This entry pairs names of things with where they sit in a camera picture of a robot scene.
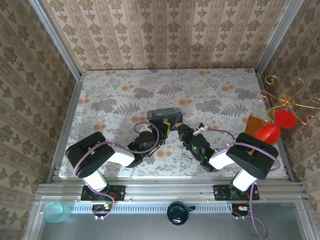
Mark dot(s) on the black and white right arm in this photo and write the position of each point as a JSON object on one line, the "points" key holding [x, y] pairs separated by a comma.
{"points": [[252, 157]]}

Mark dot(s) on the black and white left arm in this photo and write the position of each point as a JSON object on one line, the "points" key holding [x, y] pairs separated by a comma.
{"points": [[90, 155]]}

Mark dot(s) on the starry night painting box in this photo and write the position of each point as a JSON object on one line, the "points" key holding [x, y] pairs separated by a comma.
{"points": [[163, 113]]}

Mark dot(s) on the orange brown card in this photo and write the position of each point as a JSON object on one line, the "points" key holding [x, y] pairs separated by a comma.
{"points": [[252, 125]]}

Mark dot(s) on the dark blue mug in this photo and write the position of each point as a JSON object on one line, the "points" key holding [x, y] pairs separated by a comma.
{"points": [[178, 212]]}

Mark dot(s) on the red cone ornament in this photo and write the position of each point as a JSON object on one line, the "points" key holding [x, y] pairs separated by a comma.
{"points": [[267, 134]]}

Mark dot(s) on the red disc ornament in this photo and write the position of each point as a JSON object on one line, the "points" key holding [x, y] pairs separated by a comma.
{"points": [[285, 119]]}

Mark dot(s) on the teal plastic cup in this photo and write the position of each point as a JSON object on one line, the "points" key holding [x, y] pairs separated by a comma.
{"points": [[56, 212]]}

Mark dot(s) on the aluminium extrusion frame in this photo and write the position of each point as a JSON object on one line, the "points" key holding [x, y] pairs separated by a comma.
{"points": [[160, 187]]}

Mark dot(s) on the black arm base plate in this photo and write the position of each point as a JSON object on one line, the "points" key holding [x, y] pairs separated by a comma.
{"points": [[221, 192], [117, 192]]}

